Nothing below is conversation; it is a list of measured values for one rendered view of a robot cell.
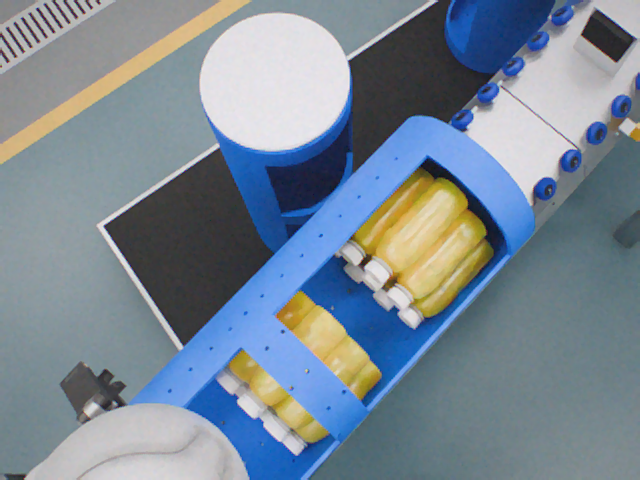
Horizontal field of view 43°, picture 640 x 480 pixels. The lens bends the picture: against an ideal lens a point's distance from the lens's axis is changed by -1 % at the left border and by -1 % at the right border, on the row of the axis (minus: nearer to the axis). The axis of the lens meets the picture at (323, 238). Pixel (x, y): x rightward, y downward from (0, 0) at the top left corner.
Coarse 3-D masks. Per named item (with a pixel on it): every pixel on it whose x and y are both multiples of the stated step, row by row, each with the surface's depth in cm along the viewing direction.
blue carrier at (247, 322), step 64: (448, 128) 125; (384, 192) 123; (512, 192) 123; (320, 256) 121; (512, 256) 132; (256, 320) 119; (384, 320) 143; (448, 320) 128; (192, 384) 117; (320, 384) 116; (384, 384) 132; (256, 448) 139; (320, 448) 131
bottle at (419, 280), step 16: (464, 224) 130; (480, 224) 130; (448, 240) 129; (464, 240) 130; (480, 240) 132; (432, 256) 129; (448, 256) 129; (464, 256) 131; (400, 272) 130; (416, 272) 128; (432, 272) 128; (448, 272) 130; (400, 288) 129; (416, 288) 129; (432, 288) 130
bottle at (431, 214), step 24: (432, 192) 127; (456, 192) 126; (408, 216) 126; (432, 216) 125; (456, 216) 128; (384, 240) 126; (408, 240) 125; (432, 240) 126; (384, 264) 125; (408, 264) 126
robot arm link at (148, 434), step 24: (120, 408) 39; (144, 408) 38; (168, 408) 39; (96, 432) 34; (120, 432) 33; (144, 432) 33; (168, 432) 34; (192, 432) 35; (216, 432) 39; (72, 456) 32; (96, 456) 32; (120, 456) 32; (144, 456) 32; (168, 456) 32; (192, 456) 33; (216, 456) 35
